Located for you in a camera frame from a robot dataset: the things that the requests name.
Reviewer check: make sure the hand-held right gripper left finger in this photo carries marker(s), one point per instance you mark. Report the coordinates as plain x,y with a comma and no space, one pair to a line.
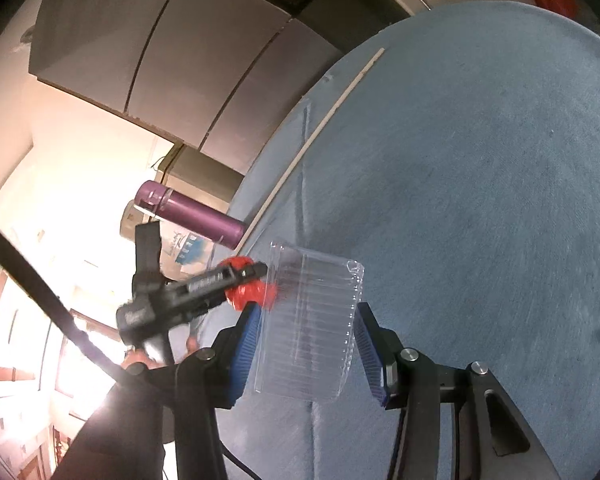
245,347

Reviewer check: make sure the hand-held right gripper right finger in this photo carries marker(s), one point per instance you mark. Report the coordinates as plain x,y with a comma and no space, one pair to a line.
371,347

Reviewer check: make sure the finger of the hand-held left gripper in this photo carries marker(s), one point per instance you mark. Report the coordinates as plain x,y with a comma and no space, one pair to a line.
211,301
225,276

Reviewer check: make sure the red plastic wrapper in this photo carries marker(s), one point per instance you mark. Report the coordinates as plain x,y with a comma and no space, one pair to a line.
250,296

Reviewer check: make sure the clear plastic clamshell container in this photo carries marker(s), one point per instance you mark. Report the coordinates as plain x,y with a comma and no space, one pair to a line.
310,340

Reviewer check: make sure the white and blue box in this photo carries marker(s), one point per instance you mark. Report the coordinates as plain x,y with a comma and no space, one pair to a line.
190,252

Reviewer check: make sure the purple bottle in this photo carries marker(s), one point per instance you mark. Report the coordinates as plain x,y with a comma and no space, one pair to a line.
190,212

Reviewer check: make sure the white appliance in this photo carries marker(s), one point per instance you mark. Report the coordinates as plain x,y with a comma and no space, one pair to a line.
130,222

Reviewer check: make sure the long white stick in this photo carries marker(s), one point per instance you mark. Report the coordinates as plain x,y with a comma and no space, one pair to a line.
305,146

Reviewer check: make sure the blue tablecloth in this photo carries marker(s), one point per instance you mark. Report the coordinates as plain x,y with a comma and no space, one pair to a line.
480,185

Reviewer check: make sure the large grey cabinet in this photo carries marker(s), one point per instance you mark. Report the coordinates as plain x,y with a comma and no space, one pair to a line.
180,60

